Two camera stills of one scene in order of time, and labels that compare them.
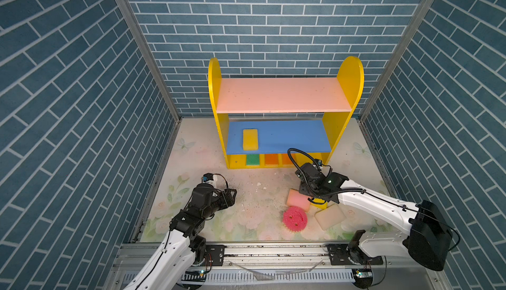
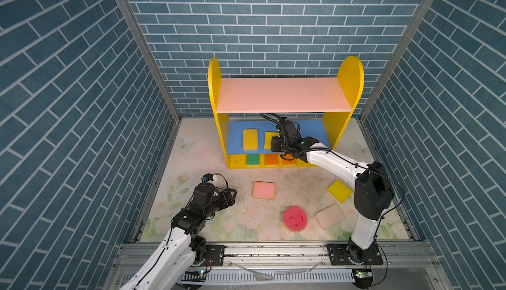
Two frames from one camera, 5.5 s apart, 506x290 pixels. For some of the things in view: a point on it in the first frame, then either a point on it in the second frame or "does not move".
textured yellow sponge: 250,140 does not move
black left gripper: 221,196 does not move
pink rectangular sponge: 294,198 → 265,190
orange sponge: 271,159 does not move
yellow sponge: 286,159 does not move
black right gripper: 301,187 → 274,145
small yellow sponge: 322,206 → 267,139
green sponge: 253,159 does not move
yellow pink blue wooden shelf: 259,120 does not move
